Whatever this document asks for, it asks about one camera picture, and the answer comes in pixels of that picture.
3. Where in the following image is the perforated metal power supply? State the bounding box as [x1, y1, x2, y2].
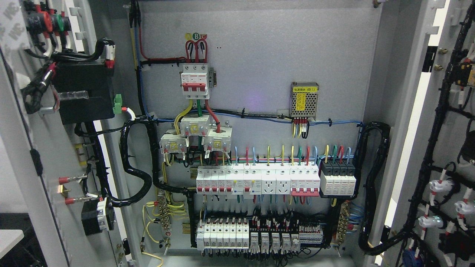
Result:
[289, 82, 319, 120]

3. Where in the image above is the black white surge protector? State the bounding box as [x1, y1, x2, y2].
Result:
[320, 161, 357, 199]

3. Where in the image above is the black digital power meter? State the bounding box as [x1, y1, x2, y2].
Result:
[53, 60, 114, 125]

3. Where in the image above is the yellow indicator lamp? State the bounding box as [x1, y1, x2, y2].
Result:
[26, 11, 53, 34]

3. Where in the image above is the white miniature breaker row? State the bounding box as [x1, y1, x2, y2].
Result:
[196, 164, 262, 199]

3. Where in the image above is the red three-pole main breaker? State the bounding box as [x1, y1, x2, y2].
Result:
[180, 63, 210, 100]

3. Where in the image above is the white double socket module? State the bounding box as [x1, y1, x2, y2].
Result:
[261, 164, 291, 195]

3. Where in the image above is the white lower breaker row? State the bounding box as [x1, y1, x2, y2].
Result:
[196, 217, 250, 251]

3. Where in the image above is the white rotary selector switch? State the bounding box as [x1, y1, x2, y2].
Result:
[81, 198, 115, 235]

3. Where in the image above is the black corrugated cable conduit left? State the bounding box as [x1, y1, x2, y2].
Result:
[76, 115, 195, 208]

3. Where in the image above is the black box with antenna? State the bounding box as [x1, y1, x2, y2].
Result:
[0, 213, 47, 267]

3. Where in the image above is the black relay terminal row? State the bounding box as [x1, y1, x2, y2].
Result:
[248, 211, 326, 255]

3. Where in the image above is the brass ground terminal bar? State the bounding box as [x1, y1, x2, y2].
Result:
[335, 201, 350, 246]

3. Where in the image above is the grey cabinet door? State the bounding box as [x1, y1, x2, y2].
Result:
[1, 0, 148, 267]
[384, 0, 474, 267]

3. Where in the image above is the green indicator lamp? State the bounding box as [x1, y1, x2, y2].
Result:
[50, 14, 72, 32]

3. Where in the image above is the white current transformer group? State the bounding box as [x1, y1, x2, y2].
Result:
[159, 115, 232, 155]

